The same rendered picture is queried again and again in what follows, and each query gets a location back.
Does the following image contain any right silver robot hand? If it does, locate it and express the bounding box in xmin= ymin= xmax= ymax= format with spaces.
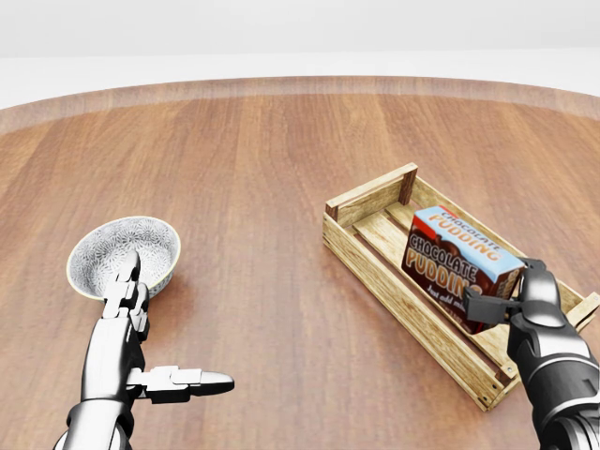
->
xmin=462 ymin=257 xmax=593 ymax=413

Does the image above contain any chocolate pudding box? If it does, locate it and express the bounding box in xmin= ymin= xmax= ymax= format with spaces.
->
xmin=400 ymin=204 xmax=526 ymax=335

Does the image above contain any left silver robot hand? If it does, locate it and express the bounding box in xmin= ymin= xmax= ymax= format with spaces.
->
xmin=80 ymin=248 xmax=235 ymax=405

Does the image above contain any wooden slat tray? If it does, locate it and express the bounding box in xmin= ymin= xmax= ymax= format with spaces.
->
xmin=322 ymin=161 xmax=600 ymax=413

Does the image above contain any grey patterned bowl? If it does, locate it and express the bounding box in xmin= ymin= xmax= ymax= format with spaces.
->
xmin=66 ymin=215 xmax=182 ymax=302

